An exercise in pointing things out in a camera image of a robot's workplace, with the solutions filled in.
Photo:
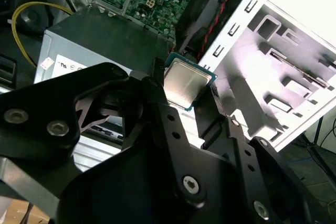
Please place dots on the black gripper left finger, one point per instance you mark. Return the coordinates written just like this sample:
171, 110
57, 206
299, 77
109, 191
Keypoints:
39, 103

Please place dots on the silver CPU green edge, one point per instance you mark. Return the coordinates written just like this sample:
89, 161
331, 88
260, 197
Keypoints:
183, 85

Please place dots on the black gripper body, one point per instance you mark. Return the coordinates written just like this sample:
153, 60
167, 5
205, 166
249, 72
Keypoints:
126, 195

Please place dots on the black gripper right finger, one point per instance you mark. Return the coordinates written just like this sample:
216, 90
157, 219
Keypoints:
210, 113

